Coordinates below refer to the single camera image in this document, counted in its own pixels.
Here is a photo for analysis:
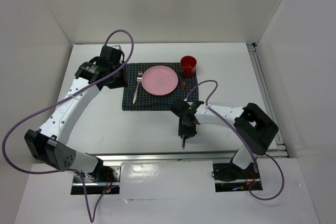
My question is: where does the silver metal knife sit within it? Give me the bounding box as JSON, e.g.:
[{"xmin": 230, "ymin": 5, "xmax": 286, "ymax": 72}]
[{"xmin": 181, "ymin": 136, "xmax": 186, "ymax": 150}]

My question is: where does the silver metal fork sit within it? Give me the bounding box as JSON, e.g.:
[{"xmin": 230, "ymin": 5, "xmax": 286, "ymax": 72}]
[{"xmin": 132, "ymin": 72, "xmax": 143, "ymax": 104}]

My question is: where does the dark checkered cloth placemat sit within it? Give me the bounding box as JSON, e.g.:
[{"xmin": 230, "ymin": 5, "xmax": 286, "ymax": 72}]
[{"xmin": 122, "ymin": 62, "xmax": 197, "ymax": 111}]

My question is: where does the brown wooden spoon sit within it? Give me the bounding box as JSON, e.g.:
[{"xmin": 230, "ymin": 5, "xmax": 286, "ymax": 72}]
[{"xmin": 180, "ymin": 80, "xmax": 187, "ymax": 100}]

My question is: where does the pink plastic plate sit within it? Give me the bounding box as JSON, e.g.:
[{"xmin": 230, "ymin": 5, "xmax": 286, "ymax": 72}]
[{"xmin": 142, "ymin": 66, "xmax": 178, "ymax": 96}]

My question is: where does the red cup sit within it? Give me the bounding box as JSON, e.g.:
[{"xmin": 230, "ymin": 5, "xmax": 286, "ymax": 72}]
[{"xmin": 180, "ymin": 56, "xmax": 197, "ymax": 77}]

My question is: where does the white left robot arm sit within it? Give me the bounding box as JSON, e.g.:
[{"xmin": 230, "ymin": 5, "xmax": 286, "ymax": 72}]
[{"xmin": 24, "ymin": 45, "xmax": 127, "ymax": 182}]

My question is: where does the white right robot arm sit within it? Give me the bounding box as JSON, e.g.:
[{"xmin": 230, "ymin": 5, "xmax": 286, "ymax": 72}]
[{"xmin": 170, "ymin": 99, "xmax": 279, "ymax": 178}]

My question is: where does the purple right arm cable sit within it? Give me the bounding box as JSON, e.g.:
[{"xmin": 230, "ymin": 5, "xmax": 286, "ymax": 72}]
[{"xmin": 183, "ymin": 80, "xmax": 286, "ymax": 201}]

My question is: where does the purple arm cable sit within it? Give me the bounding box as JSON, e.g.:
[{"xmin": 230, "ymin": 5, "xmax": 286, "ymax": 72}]
[
  {"xmin": 183, "ymin": 80, "xmax": 286, "ymax": 201},
  {"xmin": 2, "ymin": 29, "xmax": 135, "ymax": 223}
]

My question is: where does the aluminium front rail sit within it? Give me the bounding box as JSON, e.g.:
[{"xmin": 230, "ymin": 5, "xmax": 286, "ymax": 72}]
[{"xmin": 86, "ymin": 150, "xmax": 289, "ymax": 163}]

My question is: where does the aluminium rail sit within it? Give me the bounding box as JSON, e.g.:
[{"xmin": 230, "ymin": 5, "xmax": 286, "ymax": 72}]
[
  {"xmin": 246, "ymin": 43, "xmax": 287, "ymax": 152},
  {"xmin": 86, "ymin": 150, "xmax": 289, "ymax": 163}
]

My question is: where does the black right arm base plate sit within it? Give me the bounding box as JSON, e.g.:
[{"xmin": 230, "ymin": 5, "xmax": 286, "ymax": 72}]
[{"xmin": 211, "ymin": 163, "xmax": 263, "ymax": 193}]

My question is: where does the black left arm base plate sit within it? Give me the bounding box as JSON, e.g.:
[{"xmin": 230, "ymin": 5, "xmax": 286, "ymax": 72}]
[{"xmin": 70, "ymin": 162, "xmax": 122, "ymax": 195}]

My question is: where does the aluminium right side rail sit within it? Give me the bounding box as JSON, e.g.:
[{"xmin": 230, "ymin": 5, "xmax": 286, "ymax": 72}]
[{"xmin": 246, "ymin": 43, "xmax": 287, "ymax": 152}]

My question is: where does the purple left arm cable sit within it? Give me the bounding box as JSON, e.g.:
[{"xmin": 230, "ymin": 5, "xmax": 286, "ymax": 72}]
[{"xmin": 2, "ymin": 29, "xmax": 135, "ymax": 223}]

